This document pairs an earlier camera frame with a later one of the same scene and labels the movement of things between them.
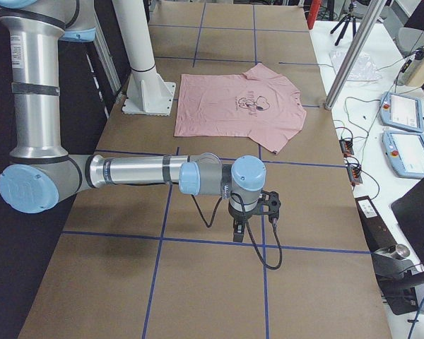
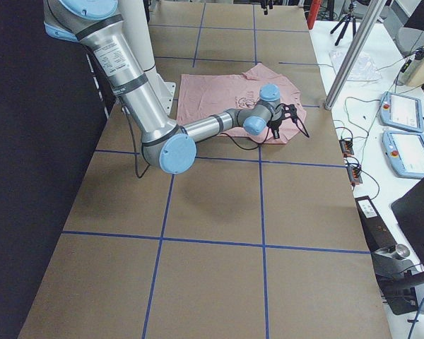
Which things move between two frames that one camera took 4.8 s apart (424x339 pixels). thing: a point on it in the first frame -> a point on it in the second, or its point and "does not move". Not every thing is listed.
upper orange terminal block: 347,147 does not move
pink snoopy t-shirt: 261,104 does not move
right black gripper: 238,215 -> 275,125
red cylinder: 314,10 does not move
